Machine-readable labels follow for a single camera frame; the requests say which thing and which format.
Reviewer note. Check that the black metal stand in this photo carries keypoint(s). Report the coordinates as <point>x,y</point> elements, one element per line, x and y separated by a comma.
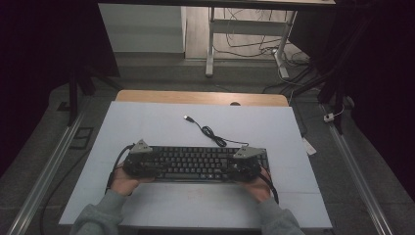
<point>339,91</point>
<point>73,98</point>

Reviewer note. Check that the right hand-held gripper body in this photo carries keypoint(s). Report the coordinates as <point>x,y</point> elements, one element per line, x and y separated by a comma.
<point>246,168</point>

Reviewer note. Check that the person's left hand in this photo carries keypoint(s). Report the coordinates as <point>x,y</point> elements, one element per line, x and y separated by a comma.
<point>124,186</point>

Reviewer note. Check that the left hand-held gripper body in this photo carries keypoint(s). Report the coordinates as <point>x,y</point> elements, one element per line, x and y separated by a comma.
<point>138,163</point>

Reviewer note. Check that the small white adapter box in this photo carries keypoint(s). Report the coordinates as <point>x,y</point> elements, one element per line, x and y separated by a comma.
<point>329,117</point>

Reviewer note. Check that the white cabinet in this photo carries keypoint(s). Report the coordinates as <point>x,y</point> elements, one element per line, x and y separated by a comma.
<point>143,29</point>

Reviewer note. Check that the dark curtain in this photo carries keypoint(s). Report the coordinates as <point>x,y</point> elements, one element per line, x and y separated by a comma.
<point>39,49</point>
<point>385,81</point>

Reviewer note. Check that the black floor frame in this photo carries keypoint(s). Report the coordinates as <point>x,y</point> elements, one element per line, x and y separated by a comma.
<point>75,138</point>

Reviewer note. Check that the white table mat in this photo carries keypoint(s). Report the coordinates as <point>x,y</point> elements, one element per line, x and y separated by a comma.
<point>163,124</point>

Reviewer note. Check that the wooden table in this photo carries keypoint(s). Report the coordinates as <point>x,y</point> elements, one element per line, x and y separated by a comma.
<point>195,97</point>

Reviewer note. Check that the white paper tag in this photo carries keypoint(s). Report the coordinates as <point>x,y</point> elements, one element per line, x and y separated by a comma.
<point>309,147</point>

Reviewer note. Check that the person's right hand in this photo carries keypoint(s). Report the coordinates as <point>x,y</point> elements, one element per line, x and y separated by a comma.
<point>257,191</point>

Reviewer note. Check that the white-framed background desk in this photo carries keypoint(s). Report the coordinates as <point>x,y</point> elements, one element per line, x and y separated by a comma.
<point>248,26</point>

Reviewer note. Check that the aluminium rail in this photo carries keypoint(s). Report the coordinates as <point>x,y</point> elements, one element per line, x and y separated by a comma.
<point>49,176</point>
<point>355,173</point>

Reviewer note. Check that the black keyboard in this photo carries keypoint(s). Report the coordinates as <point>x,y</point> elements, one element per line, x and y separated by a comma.
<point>192,163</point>

